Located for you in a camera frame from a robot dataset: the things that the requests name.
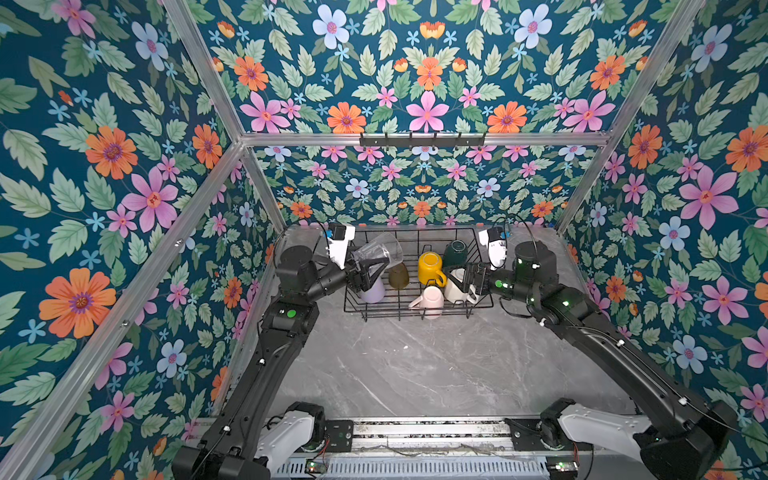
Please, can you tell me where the cream faceted mug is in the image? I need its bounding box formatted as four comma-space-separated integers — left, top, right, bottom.
444, 268, 480, 305

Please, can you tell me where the dark green mug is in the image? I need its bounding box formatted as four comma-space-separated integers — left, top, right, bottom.
442, 239, 468, 269

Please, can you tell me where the lilac plastic cup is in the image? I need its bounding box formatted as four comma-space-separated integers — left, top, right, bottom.
359, 278, 386, 304

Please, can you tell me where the clear glass cup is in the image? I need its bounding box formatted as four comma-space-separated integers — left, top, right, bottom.
352, 233, 404, 270

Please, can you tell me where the olive green glass cup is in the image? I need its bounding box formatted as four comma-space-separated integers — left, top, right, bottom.
388, 262, 410, 291

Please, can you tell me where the yellow mug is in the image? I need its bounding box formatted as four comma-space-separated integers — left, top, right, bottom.
418, 251, 447, 288

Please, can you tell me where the white mug pink handle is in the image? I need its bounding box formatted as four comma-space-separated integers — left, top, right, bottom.
408, 286, 445, 319

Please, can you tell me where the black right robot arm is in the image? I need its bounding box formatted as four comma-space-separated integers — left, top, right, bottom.
447, 241, 737, 479

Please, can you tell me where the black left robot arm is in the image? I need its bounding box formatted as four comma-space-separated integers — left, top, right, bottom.
172, 244, 402, 479

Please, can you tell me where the black wire dish rack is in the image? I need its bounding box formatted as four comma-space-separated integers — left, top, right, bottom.
344, 226, 494, 321

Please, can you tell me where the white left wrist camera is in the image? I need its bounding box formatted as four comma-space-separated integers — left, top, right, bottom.
326, 222, 355, 270

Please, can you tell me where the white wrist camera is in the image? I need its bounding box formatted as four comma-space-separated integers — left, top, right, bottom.
326, 222, 355, 270
477, 225, 508, 270

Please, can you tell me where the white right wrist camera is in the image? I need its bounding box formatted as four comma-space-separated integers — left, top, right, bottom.
477, 225, 508, 270

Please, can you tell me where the black hook rail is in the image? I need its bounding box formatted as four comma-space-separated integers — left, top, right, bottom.
358, 132, 486, 149

